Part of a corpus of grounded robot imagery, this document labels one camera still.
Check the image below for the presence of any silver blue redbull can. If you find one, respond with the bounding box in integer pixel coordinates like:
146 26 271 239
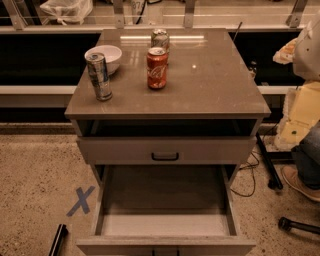
85 52 112 101

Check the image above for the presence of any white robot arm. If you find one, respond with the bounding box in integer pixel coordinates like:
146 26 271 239
293 11 320 81

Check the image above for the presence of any grey drawer cabinet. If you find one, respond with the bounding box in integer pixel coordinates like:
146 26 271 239
64 27 272 256

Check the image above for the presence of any closed upper drawer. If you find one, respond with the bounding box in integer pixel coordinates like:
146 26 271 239
77 136 256 165

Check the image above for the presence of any red coca-cola can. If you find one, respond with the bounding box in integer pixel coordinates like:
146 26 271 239
147 47 168 89

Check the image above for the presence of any open middle drawer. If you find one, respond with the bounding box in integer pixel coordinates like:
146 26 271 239
77 165 255 256

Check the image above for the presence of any silver green soda can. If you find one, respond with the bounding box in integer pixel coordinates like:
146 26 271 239
151 29 170 52

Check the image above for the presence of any white ceramic bowl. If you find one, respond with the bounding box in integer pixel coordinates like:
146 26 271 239
84 45 122 75

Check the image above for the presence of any blue tape cross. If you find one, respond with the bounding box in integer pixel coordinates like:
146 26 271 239
67 186 95 217

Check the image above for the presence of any black leaning pole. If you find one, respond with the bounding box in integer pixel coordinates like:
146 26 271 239
256 134 283 190

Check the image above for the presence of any person's brown shoe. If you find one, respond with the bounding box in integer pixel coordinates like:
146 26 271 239
282 166 320 202

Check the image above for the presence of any black bar on floor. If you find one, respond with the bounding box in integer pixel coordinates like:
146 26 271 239
48 224 68 256

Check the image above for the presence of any yellow foam block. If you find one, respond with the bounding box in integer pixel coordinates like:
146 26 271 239
274 82 320 150

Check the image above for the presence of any person's jeans leg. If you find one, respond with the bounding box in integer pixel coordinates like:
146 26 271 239
292 123 320 190

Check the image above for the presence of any white plastic bag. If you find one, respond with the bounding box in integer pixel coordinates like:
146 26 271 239
40 0 93 25

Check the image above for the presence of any black tripod leg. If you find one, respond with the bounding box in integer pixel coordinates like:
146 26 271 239
278 217 320 235

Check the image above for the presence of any black drawer handle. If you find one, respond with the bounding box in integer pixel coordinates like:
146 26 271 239
151 152 179 161

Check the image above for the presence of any black floor cable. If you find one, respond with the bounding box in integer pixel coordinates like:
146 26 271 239
230 150 261 198

